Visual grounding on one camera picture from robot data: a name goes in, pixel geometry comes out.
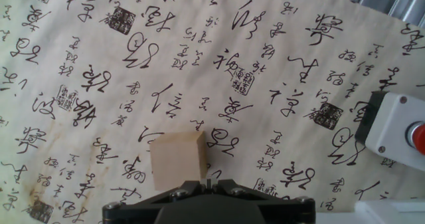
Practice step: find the wooden block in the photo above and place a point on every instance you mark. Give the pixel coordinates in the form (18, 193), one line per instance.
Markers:
(176, 161)

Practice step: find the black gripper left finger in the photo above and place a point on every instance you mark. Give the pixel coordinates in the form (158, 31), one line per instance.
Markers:
(139, 212)

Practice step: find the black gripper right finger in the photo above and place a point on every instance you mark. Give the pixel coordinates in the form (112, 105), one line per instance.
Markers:
(285, 212)

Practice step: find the beige calligraphy print cloth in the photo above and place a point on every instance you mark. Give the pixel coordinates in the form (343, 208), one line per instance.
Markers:
(166, 84)

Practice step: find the grey box red push button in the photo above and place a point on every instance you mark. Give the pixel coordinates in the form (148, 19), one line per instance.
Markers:
(388, 127)

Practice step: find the white drawer with black knob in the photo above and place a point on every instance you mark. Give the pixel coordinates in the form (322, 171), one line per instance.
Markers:
(388, 214)

